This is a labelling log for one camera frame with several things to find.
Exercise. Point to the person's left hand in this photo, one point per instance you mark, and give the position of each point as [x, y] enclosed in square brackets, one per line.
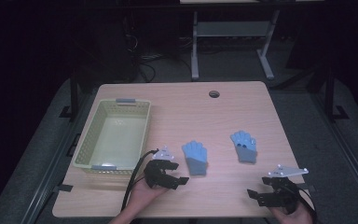
[143, 196]

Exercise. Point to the person's right hand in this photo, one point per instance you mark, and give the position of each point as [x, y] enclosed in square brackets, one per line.
[295, 217]

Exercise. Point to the black metal post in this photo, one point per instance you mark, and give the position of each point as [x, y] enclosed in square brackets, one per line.
[74, 96]
[329, 93]

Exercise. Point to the grey metal desk frame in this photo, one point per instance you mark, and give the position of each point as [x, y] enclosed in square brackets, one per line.
[230, 28]

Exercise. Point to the black tape strip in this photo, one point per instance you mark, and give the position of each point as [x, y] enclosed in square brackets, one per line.
[62, 188]
[307, 187]

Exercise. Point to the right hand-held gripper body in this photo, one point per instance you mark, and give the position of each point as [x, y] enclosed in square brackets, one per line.
[287, 193]

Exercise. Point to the blue grey glove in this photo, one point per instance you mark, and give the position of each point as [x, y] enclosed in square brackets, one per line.
[245, 147]
[195, 155]

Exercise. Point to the aluminium frame rail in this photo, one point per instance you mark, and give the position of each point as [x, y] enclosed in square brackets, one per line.
[48, 174]
[351, 161]

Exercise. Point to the yellow plastic basket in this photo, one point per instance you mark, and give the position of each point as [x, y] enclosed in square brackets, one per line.
[118, 140]

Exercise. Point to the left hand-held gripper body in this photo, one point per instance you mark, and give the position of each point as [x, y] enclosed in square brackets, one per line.
[155, 175]

